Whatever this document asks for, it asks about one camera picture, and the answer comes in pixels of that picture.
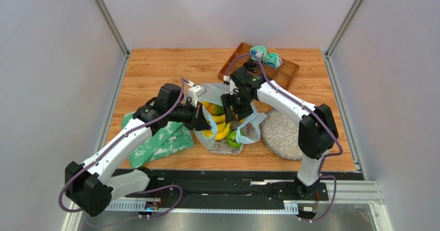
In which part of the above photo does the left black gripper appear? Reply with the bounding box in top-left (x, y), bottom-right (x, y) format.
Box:
top-left (167, 100), bottom-right (211, 132)

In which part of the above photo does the red green fake mango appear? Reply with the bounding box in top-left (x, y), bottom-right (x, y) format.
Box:
top-left (206, 103), bottom-right (225, 116)

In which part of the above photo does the yellow fake banana bunch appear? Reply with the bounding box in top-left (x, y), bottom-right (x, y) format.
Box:
top-left (202, 115), bottom-right (245, 141)

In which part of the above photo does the green fake watermelon ball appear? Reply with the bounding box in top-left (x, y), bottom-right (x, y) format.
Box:
top-left (226, 129), bottom-right (243, 148)

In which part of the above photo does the translucent printed plastic bag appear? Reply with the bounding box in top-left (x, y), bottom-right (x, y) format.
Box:
top-left (188, 83), bottom-right (267, 155)

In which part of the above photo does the yellow fake lemon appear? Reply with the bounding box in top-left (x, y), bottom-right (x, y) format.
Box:
top-left (201, 101), bottom-right (211, 109)

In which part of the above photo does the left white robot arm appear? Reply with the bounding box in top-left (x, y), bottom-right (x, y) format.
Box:
top-left (58, 83), bottom-right (210, 217)

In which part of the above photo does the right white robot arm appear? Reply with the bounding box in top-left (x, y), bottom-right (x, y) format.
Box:
top-left (221, 67), bottom-right (339, 198)

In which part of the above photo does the green white folded cloth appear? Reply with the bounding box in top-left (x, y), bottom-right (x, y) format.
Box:
top-left (119, 122), bottom-right (195, 169)

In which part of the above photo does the black item in tray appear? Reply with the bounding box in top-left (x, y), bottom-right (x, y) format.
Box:
top-left (243, 60), bottom-right (260, 74)

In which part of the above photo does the teal white rolled sock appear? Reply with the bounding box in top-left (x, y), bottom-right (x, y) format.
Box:
top-left (264, 53), bottom-right (283, 69)
top-left (250, 45), bottom-right (267, 63)

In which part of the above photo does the brown wooden compartment tray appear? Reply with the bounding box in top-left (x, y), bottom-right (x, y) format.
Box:
top-left (218, 42), bottom-right (300, 90)

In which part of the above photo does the speckled round plate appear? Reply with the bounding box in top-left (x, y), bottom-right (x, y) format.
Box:
top-left (261, 109), bottom-right (303, 161)

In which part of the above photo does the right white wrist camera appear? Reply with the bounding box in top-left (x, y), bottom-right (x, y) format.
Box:
top-left (223, 75), bottom-right (239, 95)

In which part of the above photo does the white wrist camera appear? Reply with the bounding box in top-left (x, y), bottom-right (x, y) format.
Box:
top-left (223, 75), bottom-right (239, 95)
top-left (186, 81), bottom-right (207, 107)

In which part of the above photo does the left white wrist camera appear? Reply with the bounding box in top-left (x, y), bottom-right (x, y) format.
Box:
top-left (186, 81), bottom-right (207, 107)

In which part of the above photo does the aluminium frame rail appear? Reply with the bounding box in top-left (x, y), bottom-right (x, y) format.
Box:
top-left (61, 175), bottom-right (392, 231)

